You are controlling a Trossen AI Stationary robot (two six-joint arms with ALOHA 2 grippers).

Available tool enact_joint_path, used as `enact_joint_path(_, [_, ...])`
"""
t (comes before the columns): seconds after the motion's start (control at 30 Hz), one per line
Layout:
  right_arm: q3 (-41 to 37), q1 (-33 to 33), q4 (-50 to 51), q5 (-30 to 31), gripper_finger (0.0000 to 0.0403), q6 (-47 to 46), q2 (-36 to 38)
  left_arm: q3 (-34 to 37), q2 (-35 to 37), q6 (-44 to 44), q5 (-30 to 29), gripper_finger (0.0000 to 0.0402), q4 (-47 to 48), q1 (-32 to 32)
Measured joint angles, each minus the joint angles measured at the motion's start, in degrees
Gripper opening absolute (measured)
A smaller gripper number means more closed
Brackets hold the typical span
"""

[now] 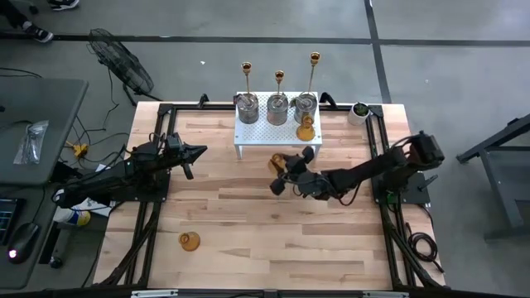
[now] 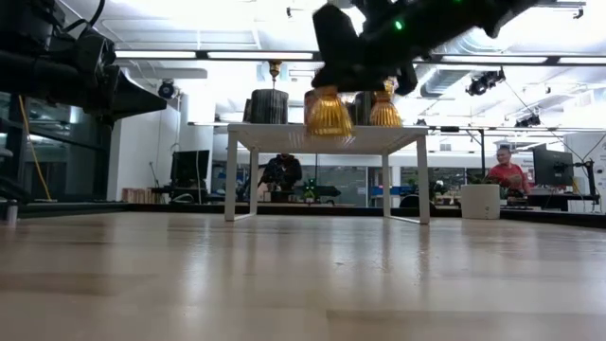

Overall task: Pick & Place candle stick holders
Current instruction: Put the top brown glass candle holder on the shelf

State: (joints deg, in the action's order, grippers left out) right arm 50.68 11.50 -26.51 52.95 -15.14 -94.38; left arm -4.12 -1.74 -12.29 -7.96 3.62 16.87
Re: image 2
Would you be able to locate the wooden slatted crate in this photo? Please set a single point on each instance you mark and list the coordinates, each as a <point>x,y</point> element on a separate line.
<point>137,195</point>

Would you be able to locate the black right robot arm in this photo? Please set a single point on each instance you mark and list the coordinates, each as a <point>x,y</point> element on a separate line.
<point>454,19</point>

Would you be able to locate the long ceiling light strip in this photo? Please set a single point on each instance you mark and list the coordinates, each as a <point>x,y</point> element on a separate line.
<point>260,55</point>
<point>582,60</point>
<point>494,59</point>
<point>156,54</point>

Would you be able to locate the black computer monitor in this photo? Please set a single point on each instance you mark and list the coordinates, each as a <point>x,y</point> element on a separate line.
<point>189,166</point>
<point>552,166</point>

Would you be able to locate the white pot with green plant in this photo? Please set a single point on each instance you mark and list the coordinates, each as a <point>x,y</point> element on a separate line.
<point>480,201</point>

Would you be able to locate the dark office desk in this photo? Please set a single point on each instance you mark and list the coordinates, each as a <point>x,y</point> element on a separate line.
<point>549,199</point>

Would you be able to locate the black ceiling camera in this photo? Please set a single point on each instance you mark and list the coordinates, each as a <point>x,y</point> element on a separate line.
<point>165,89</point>

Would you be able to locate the amber ribbed glass candle holder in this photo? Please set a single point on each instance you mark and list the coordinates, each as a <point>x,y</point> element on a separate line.
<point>384,111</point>
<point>328,116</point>

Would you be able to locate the silver metal post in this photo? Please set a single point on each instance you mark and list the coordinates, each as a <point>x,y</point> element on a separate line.
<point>12,211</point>

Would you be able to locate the dark ribbed canister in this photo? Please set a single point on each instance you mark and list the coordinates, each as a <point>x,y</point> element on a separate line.
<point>269,106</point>

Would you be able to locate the green lit device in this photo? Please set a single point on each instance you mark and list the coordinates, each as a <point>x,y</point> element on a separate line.
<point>310,192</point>

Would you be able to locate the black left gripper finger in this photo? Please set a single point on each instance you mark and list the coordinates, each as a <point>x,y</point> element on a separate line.
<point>137,97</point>

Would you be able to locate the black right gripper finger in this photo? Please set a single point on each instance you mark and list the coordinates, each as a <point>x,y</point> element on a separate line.
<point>333,42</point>
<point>407,78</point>

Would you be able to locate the person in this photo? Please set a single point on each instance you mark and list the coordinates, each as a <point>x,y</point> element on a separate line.
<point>281,173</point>
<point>509,173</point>

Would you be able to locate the black office chair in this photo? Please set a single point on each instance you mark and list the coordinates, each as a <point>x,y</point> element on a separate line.
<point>412,201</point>

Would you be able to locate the black track spotlight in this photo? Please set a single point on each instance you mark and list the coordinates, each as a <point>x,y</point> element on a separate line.
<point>483,83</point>
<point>528,120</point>

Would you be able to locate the silver ceiling duct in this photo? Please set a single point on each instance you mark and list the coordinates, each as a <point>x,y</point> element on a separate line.
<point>445,78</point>

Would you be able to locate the black aluminium table frame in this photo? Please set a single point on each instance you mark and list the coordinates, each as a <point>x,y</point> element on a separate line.
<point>142,207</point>

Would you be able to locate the medium gold candlestick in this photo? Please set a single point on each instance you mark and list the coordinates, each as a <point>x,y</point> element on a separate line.
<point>274,68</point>

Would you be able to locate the white perforated metal shelf riser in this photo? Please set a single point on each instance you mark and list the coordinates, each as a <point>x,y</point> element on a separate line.
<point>284,139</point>

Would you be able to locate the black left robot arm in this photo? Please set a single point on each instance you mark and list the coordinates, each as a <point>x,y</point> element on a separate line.
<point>28,71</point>

